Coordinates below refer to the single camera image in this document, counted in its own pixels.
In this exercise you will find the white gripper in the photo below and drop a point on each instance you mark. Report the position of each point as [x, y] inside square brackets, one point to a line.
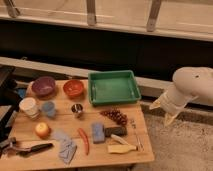
[173, 102]

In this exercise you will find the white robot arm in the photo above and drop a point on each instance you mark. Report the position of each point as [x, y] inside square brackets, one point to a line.
[188, 84]

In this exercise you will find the red bowl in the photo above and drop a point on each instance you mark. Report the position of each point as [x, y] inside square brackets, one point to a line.
[73, 88]

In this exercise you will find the purple bowl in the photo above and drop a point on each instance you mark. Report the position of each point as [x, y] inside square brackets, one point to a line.
[43, 86]

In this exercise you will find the metal fork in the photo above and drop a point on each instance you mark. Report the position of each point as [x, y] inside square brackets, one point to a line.
[132, 122]

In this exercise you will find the dark grape bunch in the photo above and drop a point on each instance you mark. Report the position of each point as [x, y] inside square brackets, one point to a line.
[115, 115]

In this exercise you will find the green plastic tray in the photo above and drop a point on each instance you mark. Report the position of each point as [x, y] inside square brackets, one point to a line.
[112, 87]

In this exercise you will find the blue sponge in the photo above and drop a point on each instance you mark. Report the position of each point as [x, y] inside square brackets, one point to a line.
[98, 133]

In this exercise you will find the small metal cup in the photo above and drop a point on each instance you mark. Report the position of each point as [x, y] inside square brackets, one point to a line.
[77, 109]

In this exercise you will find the blue grey cloth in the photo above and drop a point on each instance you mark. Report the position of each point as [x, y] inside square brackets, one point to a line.
[67, 146]

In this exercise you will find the wooden board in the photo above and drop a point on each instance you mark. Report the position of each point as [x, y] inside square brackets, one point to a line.
[24, 131]

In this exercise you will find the blue plastic cup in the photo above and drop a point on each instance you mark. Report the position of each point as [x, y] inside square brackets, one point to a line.
[48, 108]

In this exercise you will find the yellow red apple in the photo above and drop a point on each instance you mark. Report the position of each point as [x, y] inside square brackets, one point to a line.
[42, 130]

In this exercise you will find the black chair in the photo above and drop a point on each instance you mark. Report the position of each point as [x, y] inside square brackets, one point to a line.
[8, 97]

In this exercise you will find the white handled knife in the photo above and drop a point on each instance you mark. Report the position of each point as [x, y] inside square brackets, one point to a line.
[119, 139]

